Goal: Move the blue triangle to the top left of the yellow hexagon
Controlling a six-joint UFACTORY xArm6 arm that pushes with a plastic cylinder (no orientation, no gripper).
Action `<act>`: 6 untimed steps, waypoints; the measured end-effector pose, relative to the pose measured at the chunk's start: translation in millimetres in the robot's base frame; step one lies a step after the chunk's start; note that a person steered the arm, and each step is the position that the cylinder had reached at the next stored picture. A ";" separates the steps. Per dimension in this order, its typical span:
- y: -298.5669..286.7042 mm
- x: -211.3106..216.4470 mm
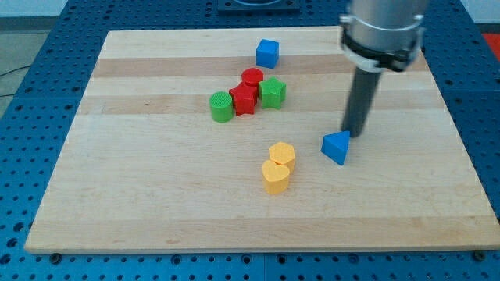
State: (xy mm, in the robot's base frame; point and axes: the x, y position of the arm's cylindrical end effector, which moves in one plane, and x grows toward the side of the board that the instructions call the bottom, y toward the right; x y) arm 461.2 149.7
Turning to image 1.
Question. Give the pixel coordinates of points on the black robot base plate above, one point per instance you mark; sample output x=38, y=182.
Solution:
x=234, y=6

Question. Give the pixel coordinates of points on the wooden board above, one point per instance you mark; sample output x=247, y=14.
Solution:
x=145, y=168

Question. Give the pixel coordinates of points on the red star block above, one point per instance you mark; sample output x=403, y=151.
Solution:
x=244, y=98

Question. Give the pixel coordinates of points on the blue cube block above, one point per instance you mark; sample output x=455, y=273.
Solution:
x=267, y=53

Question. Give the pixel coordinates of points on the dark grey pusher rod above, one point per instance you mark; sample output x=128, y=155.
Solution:
x=364, y=85

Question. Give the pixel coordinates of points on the green star block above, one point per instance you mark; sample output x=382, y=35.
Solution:
x=272, y=93

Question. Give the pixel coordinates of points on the yellow heart block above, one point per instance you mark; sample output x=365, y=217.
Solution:
x=275, y=178

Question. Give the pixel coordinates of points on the red cylinder block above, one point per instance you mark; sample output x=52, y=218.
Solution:
x=252, y=77

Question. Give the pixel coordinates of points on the blue triangle block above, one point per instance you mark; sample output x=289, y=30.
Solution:
x=335, y=146

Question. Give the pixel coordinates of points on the yellow hexagon block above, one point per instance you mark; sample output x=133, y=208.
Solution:
x=283, y=154

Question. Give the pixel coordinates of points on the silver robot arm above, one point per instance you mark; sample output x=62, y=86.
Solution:
x=377, y=35

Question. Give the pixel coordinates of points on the green cylinder block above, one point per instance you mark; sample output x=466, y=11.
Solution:
x=221, y=106

